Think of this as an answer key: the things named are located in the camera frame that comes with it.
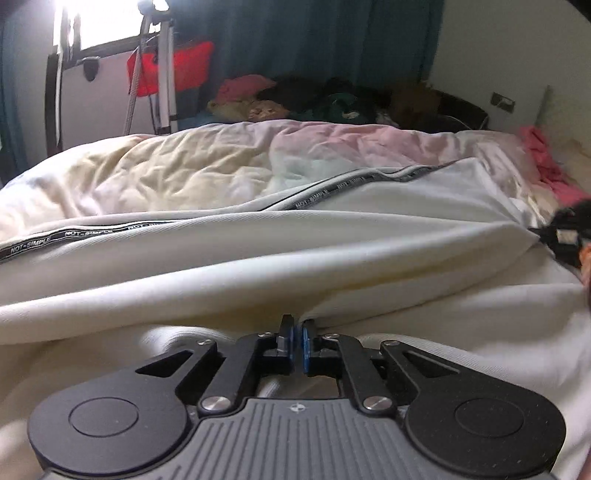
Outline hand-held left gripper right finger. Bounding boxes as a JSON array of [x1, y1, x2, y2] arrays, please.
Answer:
[[301, 319, 456, 413]]

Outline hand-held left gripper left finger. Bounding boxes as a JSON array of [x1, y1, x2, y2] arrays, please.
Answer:
[[134, 314, 297, 415]]

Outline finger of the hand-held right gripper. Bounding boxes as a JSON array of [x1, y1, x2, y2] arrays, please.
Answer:
[[529, 198, 591, 271]]

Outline white garment with black trim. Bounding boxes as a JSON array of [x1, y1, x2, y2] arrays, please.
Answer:
[[0, 157, 591, 480]]

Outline black clothes pile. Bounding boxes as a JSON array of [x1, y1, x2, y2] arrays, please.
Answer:
[[256, 75, 334, 114]]

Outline pink cloth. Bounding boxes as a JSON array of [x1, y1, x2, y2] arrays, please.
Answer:
[[519, 125, 591, 207]]

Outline black bag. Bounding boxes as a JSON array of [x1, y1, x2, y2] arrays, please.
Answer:
[[433, 89, 491, 133]]

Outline brown cloth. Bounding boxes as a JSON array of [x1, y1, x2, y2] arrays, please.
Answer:
[[389, 80, 445, 128]]

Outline pastel quilted blanket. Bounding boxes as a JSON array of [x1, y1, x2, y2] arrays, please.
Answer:
[[0, 119, 557, 243]]

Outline orange floral cloth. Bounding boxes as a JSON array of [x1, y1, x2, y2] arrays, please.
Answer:
[[207, 99, 290, 122]]

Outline dark green garment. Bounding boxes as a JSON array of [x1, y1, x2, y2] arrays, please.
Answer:
[[314, 91, 385, 125]]

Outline pink crumpled garment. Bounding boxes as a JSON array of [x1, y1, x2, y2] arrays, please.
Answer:
[[216, 74, 278, 105]]

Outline red bag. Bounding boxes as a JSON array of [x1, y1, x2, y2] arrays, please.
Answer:
[[126, 41, 216, 98]]

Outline metal tripod stand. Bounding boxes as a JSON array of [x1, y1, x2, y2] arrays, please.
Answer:
[[124, 0, 182, 136]]

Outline teal curtain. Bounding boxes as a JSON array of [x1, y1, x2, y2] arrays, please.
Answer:
[[216, 0, 445, 95]]

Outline window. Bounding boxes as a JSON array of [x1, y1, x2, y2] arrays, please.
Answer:
[[52, 0, 155, 58]]

